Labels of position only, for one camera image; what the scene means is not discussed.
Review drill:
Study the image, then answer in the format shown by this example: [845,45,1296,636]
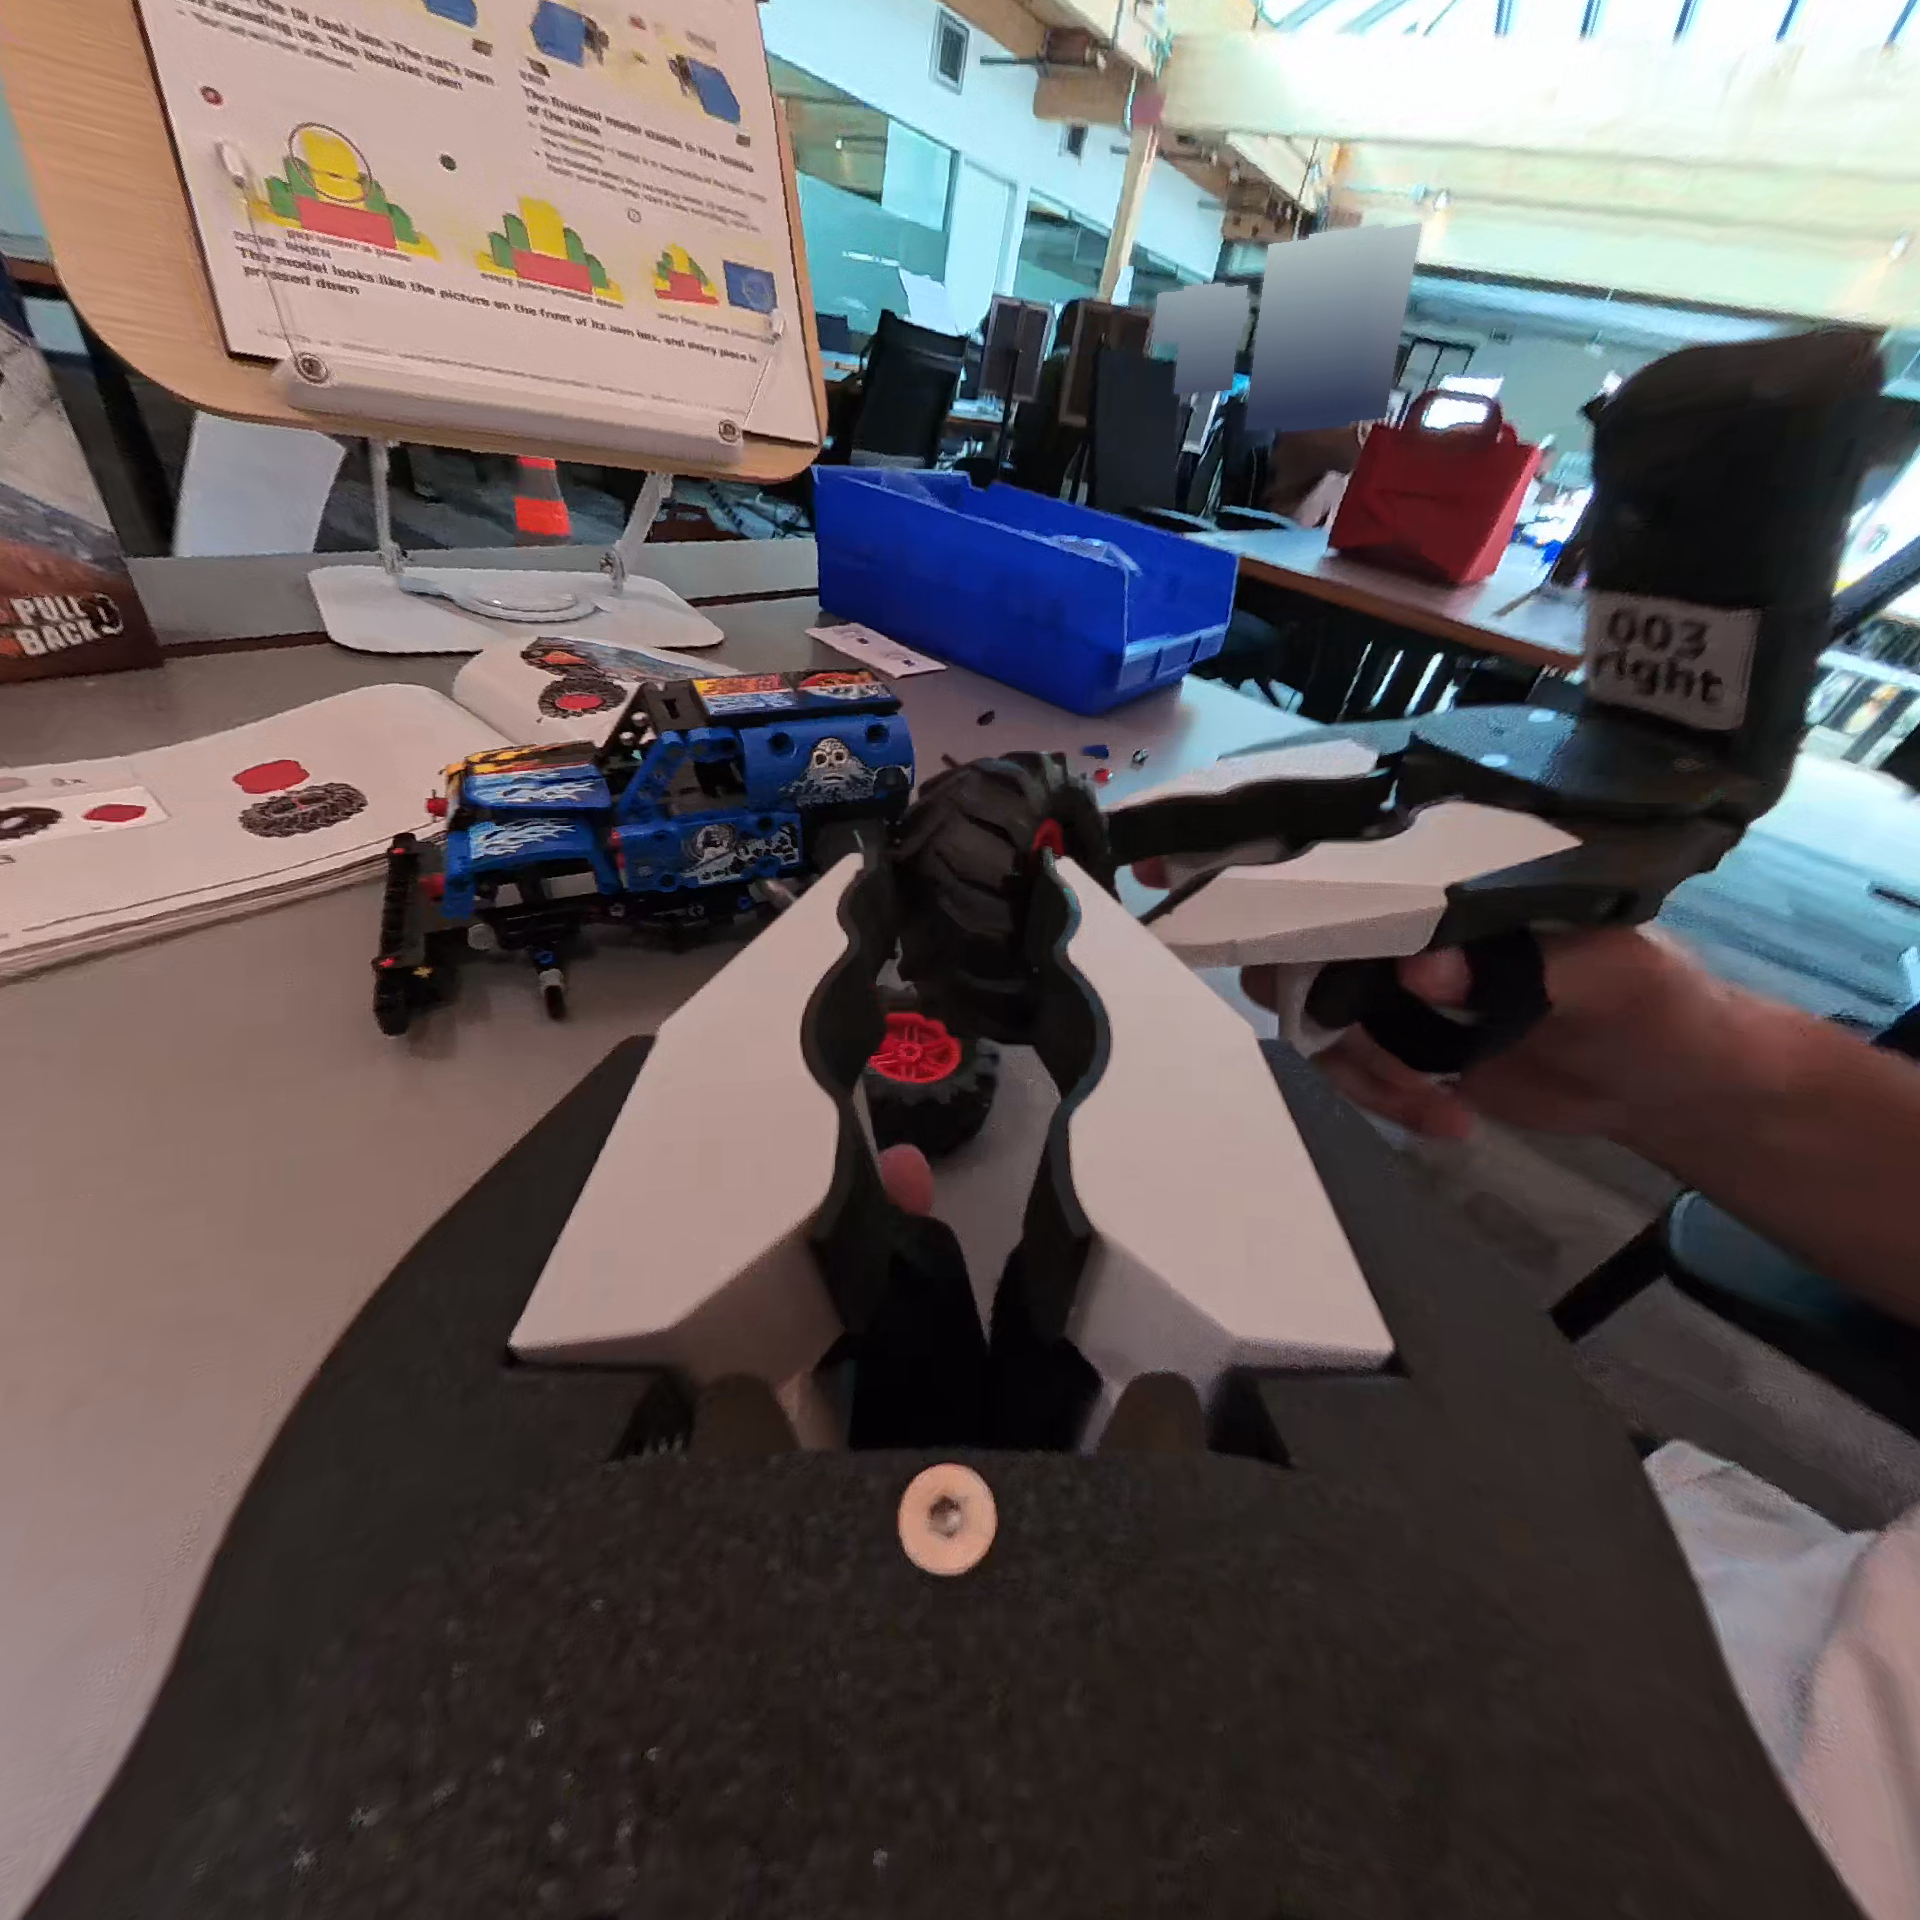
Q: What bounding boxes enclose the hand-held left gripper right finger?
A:
[1032,853,1401,1452]

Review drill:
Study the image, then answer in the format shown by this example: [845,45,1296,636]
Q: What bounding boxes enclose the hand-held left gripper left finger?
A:
[506,853,941,1450]

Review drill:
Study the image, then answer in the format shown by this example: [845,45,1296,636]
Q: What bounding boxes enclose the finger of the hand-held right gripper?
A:
[1103,738,1408,889]
[1132,809,1586,973]

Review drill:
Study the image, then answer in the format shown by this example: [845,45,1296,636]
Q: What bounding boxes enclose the black toy wheel red rim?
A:
[884,749,1120,1043]
[859,995,1004,1159]

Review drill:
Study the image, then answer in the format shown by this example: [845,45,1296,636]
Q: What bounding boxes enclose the person's right forearm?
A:
[1664,959,1920,1253]

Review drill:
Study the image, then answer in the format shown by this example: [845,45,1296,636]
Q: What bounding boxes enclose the toy set cardboard box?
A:
[0,262,164,683]

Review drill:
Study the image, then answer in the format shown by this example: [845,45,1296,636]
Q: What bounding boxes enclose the person's right hand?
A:
[1242,925,1730,1175]

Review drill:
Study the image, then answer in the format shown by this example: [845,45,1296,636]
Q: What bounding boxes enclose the wooden background table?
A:
[1200,524,1593,669]

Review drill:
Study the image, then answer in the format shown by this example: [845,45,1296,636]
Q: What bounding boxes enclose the scattered small toy pieces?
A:
[974,704,1159,790]

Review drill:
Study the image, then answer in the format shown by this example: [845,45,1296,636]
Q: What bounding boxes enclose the red tote bag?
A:
[1326,386,1545,588]

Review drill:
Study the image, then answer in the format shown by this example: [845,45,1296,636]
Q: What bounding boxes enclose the blue toy monster truck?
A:
[372,669,918,1038]

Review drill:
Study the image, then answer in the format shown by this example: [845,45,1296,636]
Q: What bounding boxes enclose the blue plastic bin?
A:
[811,462,1242,719]

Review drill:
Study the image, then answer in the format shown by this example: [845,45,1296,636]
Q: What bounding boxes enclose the white paper card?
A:
[805,621,951,680]

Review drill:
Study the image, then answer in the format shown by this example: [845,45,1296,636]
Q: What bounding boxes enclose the computer monitor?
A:
[1056,299,1150,430]
[982,293,1056,404]

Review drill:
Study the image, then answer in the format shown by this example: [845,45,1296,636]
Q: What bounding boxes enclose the open instruction booklet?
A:
[0,636,739,978]

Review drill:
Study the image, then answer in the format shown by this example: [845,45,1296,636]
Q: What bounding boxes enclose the dark office chair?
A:
[1553,1192,1920,1441]

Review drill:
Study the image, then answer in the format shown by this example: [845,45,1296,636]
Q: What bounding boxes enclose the printed instruction sheet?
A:
[132,0,825,450]

